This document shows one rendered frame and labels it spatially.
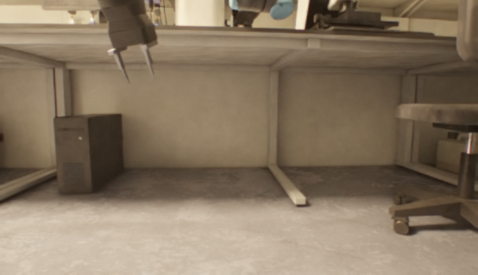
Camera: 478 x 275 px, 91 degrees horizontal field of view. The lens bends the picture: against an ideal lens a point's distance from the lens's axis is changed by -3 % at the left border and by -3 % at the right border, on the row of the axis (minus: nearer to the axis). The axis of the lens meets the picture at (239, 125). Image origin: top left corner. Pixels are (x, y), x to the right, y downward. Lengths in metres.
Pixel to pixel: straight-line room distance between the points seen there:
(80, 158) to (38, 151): 0.79
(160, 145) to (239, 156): 0.58
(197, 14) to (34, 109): 1.50
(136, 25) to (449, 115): 0.89
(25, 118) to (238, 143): 1.51
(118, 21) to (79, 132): 1.01
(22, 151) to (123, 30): 1.89
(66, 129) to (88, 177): 0.26
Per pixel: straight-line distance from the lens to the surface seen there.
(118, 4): 0.47
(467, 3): 0.96
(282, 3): 0.95
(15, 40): 1.26
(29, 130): 2.24
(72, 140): 1.47
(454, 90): 2.56
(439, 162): 2.34
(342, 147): 2.03
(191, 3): 1.07
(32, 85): 2.21
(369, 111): 2.11
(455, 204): 1.22
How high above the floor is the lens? 0.48
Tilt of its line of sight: 5 degrees down
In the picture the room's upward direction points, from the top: 1 degrees clockwise
